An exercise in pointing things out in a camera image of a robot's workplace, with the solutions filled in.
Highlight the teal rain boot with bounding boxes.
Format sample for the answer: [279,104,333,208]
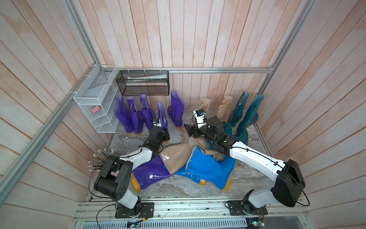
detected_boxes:
[238,94,265,130]
[228,92,250,127]
[223,122,249,145]

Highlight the beige rain boot upright right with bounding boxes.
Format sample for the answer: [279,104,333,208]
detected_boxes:
[216,95,233,122]

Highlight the beige rain boot upright left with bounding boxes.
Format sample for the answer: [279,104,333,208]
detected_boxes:
[198,98,211,117]

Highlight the white wire wall shelf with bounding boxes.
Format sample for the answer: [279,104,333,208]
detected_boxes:
[74,65,118,133]

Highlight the beige rain boot upright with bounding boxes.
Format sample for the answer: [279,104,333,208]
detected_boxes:
[216,95,233,122]
[198,98,211,117]

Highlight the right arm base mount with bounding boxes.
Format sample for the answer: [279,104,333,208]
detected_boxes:
[224,189,268,216]

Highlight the aluminium frame rails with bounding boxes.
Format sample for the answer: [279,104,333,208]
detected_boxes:
[0,0,318,207]

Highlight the blue rain boot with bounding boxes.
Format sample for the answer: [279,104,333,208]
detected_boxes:
[185,147,237,191]
[175,165,206,185]

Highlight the blue rain boot rear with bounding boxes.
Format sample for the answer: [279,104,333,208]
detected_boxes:
[175,165,206,185]

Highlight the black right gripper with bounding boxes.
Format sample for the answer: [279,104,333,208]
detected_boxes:
[184,118,218,147]

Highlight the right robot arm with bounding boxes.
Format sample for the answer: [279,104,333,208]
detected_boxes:
[184,117,306,215]

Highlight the pink eraser block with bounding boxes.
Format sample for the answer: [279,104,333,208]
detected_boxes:
[91,106,101,114]

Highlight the purple rain boot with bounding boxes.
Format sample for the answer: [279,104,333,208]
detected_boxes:
[131,156,171,191]
[139,94,155,131]
[127,97,144,135]
[114,95,134,134]
[157,102,168,130]
[168,91,185,128]

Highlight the blue rain boot front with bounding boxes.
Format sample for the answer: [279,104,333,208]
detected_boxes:
[185,147,237,191]

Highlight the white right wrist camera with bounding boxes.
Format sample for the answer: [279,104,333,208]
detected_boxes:
[193,109,207,128]

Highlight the black mesh wall basket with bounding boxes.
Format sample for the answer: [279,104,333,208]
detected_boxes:
[116,70,170,96]

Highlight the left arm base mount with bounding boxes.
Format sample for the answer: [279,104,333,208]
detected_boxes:
[115,198,154,219]

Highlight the beige rain boot lying small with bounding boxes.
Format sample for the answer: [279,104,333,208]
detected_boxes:
[188,137,218,156]

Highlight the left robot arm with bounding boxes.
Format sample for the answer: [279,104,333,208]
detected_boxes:
[93,127,170,210]

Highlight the purple rain boot back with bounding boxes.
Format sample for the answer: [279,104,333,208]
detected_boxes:
[168,91,185,128]

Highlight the beige rain boot lying large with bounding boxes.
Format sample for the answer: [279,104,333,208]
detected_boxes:
[159,129,193,175]

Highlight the paper sheet in basket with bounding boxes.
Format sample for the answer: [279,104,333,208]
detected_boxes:
[127,73,168,83]

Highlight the cup of pens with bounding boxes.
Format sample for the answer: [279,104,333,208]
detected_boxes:
[88,149,115,171]

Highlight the purple rain boot lying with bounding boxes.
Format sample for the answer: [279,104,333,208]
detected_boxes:
[131,156,171,191]

